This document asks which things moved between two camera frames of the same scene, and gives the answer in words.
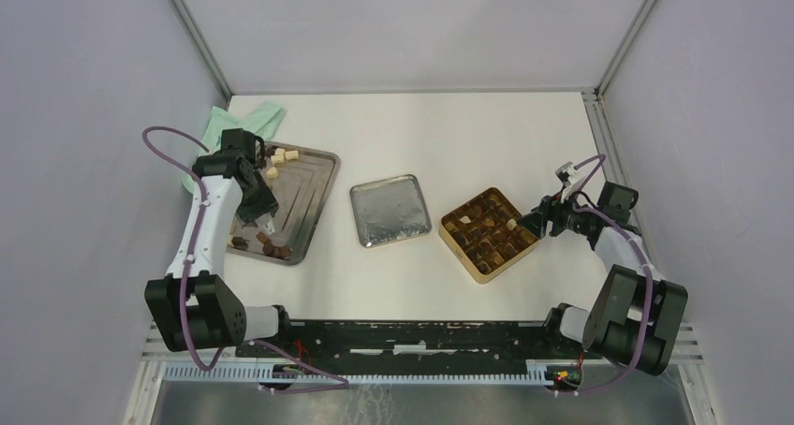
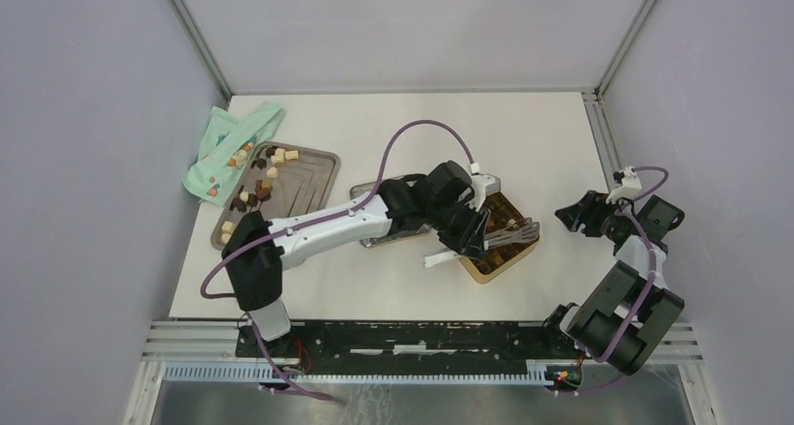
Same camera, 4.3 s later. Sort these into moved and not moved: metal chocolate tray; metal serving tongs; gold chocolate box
Moved: metal serving tongs
Not moved: gold chocolate box; metal chocolate tray
